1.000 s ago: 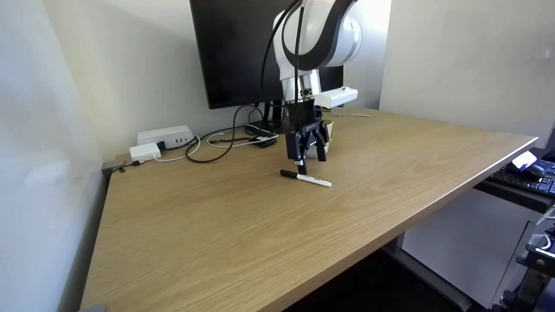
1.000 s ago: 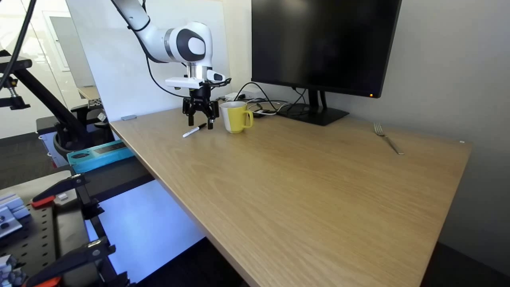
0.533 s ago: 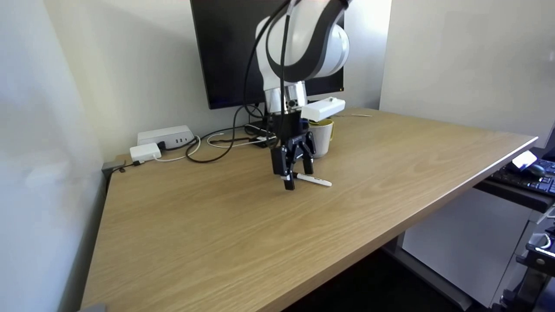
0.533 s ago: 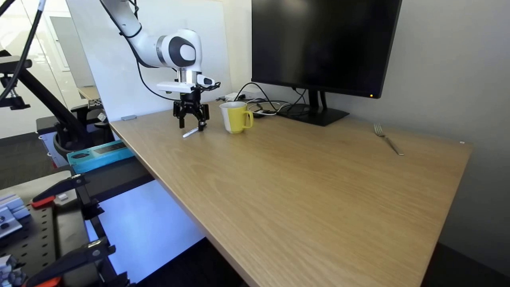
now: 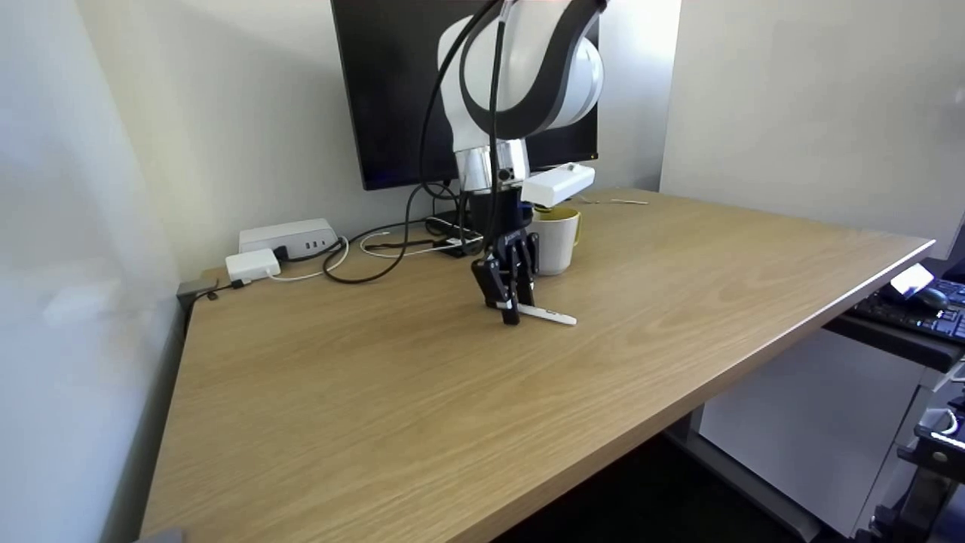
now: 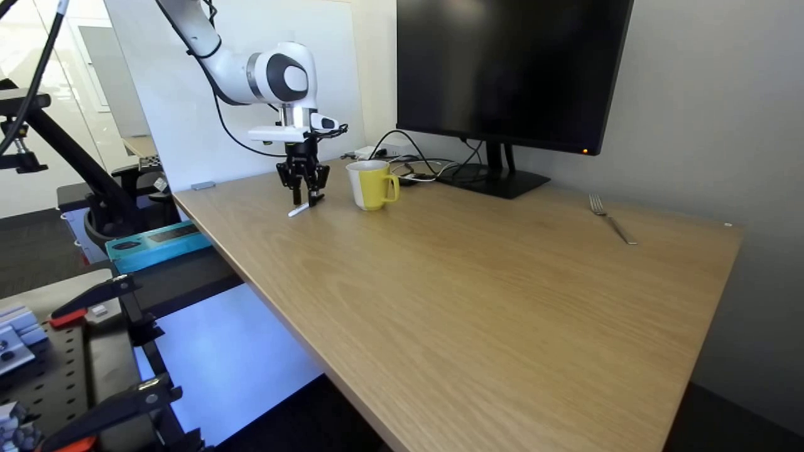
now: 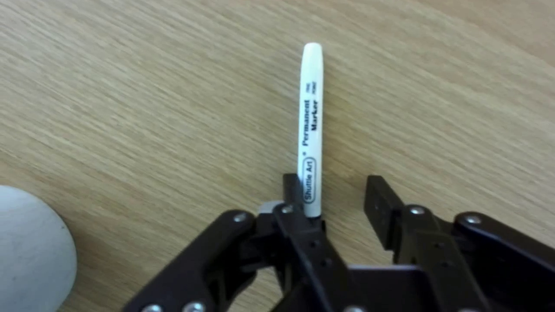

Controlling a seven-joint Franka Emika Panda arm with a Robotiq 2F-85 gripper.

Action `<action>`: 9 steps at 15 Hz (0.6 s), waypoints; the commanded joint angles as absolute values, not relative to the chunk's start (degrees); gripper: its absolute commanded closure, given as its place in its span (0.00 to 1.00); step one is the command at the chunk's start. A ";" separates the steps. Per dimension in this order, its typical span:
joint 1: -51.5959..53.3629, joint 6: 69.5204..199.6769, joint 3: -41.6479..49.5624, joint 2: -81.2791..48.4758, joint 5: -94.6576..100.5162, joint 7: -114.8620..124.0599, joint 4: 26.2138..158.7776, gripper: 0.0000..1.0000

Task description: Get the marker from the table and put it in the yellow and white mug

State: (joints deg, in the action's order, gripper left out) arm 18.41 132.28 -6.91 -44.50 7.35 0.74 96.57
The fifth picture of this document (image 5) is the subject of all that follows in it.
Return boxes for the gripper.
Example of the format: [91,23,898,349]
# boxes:
[470,187,541,327]

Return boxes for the white marker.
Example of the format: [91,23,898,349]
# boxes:
[486,300,578,327]

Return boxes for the yellow and white mug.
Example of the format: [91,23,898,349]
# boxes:
[531,207,584,277]

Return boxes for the black dock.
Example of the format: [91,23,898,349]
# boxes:
[424,214,485,259]

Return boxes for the black monitor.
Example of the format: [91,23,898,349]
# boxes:
[330,0,601,192]

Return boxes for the white charging hub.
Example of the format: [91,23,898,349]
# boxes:
[238,218,339,258]

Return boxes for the white power adapter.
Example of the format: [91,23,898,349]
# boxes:
[224,248,282,284]

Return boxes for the white cabinet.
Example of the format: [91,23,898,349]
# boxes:
[697,327,937,538]

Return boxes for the white paper note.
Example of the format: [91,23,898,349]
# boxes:
[889,263,936,296]

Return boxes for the black keyboard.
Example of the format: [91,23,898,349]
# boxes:
[852,278,965,346]

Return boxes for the black stand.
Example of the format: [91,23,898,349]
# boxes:
[865,360,965,543]

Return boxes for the white cable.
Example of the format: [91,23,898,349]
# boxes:
[359,229,485,259]
[267,235,351,283]

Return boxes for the black cable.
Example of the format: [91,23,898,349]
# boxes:
[323,181,462,286]

